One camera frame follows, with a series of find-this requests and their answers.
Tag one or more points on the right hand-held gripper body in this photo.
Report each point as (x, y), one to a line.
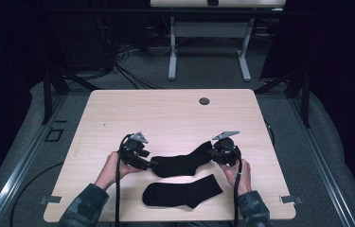
(225, 151)

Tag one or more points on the white desk with grey legs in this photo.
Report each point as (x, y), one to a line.
(209, 30)

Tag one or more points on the black horizontal frame bar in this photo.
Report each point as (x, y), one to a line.
(134, 12)

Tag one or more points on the person's left hand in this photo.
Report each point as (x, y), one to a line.
(112, 170)

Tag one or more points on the grey metal floor rail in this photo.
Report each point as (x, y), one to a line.
(323, 164)
(23, 164)

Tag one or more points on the dark curtain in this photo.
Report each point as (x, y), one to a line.
(1, 78)
(345, 78)

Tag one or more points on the black metal stand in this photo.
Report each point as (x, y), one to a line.
(306, 101)
(47, 94)

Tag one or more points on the small black device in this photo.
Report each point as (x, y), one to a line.
(212, 2)

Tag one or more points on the person's right hand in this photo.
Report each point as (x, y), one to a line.
(239, 179)

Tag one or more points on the black sock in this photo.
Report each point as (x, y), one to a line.
(181, 194)
(181, 164)

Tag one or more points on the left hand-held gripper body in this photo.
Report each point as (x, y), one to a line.
(132, 151)

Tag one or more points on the grey metal table bracket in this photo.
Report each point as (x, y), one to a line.
(291, 199)
(50, 199)

